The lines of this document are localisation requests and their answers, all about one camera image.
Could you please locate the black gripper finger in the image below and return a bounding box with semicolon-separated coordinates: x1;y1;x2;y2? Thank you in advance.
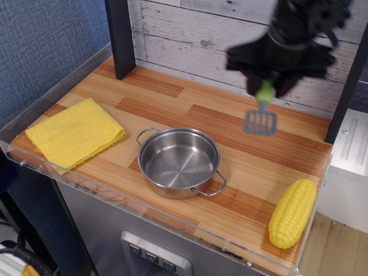
246;70;265;96
273;74;302;97

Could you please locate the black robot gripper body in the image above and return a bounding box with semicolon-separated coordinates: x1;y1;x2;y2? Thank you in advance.
226;20;336;79

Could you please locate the green handled grey toy spatula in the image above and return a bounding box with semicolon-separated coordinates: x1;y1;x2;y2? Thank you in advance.
244;80;278;136

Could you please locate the yellow plastic toy corn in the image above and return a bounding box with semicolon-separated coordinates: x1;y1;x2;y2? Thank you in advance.
269;179;317;249

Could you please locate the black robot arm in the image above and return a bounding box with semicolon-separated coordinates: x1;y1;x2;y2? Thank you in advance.
227;1;351;98

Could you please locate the yellow folded cloth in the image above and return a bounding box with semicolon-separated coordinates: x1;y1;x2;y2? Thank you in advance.
25;98;127;175

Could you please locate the stainless steel pot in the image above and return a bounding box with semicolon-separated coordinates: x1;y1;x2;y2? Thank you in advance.
136;127;227;200

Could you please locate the white box at right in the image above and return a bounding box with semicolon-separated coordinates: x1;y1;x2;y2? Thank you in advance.
317;109;367;233

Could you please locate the silver button control panel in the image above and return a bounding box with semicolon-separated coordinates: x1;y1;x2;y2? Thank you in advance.
120;230;193;275

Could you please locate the stainless steel cabinet front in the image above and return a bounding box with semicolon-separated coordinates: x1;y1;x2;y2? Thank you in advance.
56;181;259;275

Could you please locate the clear acrylic front guard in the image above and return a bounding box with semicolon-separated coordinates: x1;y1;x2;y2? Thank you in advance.
0;139;302;276

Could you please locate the yellow black object bottom left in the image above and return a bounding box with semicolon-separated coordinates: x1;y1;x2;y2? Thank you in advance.
1;243;53;275

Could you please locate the dark right upright post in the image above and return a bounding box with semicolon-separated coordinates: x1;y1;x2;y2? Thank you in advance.
324;0;368;144

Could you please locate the dark upright post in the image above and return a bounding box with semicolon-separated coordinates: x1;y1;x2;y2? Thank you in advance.
324;0;368;144
105;0;136;80

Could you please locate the grey metal left rail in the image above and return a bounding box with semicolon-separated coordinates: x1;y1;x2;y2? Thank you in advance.
1;43;112;143

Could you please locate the dark left upright post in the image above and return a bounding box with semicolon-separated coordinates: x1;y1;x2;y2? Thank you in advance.
105;0;136;80

